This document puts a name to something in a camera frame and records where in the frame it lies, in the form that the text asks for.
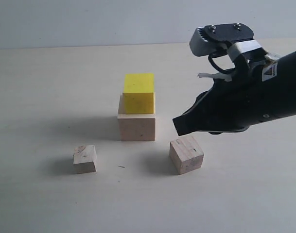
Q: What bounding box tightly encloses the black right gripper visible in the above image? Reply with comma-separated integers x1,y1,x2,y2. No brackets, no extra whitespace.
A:
173,57,284,136

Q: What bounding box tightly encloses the medium wooden cube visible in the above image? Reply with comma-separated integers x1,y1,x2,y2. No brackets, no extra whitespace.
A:
169,135,204,175

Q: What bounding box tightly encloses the large pale wooden cube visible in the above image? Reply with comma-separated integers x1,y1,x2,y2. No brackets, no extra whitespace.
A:
117,95,156,141

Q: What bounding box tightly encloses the yellow cube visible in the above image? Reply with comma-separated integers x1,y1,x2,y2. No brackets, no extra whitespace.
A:
122,73,155,114

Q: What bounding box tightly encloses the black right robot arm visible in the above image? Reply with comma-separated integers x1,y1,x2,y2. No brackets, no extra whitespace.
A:
173,51,296,136

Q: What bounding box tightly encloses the small wooden cube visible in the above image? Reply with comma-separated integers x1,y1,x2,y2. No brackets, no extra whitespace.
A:
73,145,97,174

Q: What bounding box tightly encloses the black right camera cable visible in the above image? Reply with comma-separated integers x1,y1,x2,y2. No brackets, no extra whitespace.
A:
208,52,238,75

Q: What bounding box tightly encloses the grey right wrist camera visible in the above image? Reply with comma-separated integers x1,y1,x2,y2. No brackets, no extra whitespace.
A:
189,23,261,59

